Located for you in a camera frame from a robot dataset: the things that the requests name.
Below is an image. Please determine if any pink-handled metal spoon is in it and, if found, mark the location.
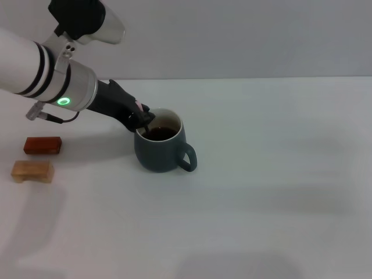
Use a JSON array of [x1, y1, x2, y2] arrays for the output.
[[135, 99, 151, 137]]

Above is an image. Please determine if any red-brown wooden block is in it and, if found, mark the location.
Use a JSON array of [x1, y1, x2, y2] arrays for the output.
[[23, 136, 63, 156]]

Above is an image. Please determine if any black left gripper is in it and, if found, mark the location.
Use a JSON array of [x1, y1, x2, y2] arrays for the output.
[[85, 78, 157, 132]]

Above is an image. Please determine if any light wooden block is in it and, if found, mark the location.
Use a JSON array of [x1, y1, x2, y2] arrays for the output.
[[10, 160, 55, 184]]

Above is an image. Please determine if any dark grey ceramic mug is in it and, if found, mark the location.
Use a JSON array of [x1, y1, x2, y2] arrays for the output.
[[134, 108, 198, 174]]

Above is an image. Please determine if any dark coffee liquid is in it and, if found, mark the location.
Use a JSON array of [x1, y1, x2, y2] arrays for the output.
[[142, 126, 178, 142]]

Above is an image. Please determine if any left wrist camera housing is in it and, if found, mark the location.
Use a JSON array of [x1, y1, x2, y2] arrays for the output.
[[47, 0, 127, 45]]

